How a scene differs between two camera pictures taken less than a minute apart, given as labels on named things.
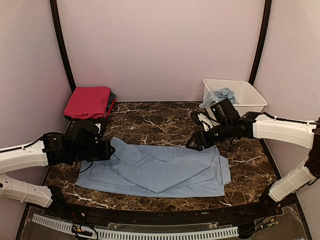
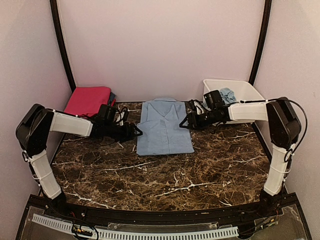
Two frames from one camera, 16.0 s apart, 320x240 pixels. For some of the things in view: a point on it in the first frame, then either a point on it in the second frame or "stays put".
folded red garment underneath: (110, 108) stays put
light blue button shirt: (140, 171) to (162, 133)
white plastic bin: (249, 98) stays put
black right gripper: (206, 143) to (195, 121)
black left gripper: (106, 154) to (128, 132)
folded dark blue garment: (112, 97) stays put
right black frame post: (261, 42) stays put
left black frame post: (54, 6) stays put
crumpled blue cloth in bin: (215, 96) stays put
